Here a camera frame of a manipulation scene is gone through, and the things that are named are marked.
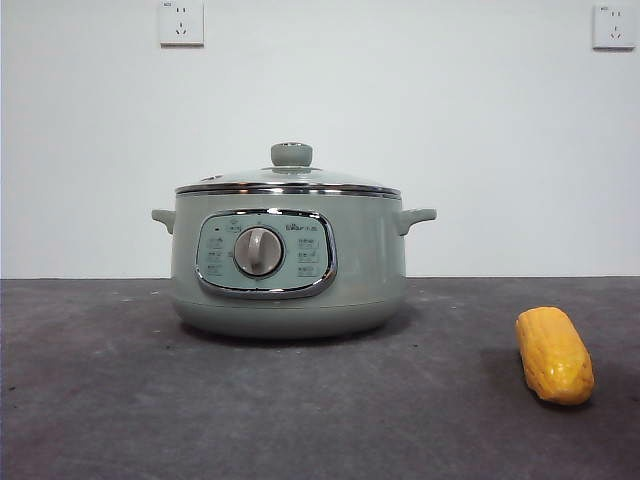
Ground glass lid with green knob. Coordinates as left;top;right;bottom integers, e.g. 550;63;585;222
174;142;401;196

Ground white wall socket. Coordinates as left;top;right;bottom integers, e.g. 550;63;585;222
159;0;205;49
592;3;637;50

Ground yellow corn cob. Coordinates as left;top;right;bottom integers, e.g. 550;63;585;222
515;306;596;406

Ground pale green electric cooking pot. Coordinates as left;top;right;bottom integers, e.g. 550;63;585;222
151;185;438;341

